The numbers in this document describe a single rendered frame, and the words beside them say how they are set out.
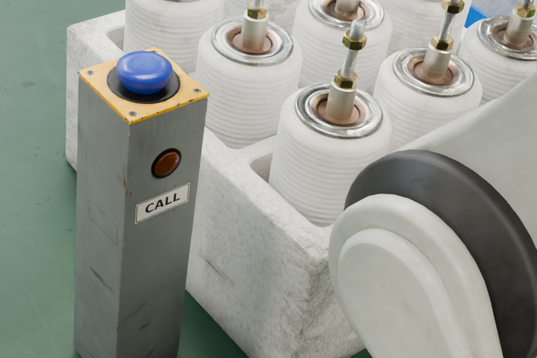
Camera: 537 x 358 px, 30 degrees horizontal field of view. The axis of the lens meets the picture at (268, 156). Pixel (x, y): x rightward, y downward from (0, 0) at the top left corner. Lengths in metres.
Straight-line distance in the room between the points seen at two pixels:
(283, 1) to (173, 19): 0.13
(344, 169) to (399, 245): 0.30
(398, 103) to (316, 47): 0.11
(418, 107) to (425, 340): 0.38
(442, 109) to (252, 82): 0.17
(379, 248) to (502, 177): 0.08
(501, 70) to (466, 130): 0.44
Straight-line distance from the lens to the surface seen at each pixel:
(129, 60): 0.73
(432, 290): 0.53
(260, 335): 0.93
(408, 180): 0.55
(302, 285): 0.84
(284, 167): 0.85
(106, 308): 0.86
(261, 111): 0.90
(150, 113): 0.71
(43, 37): 1.35
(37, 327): 0.98
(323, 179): 0.83
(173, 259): 0.84
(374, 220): 0.55
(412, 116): 0.90
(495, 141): 0.53
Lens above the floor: 0.75
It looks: 39 degrees down
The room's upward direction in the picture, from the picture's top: 10 degrees clockwise
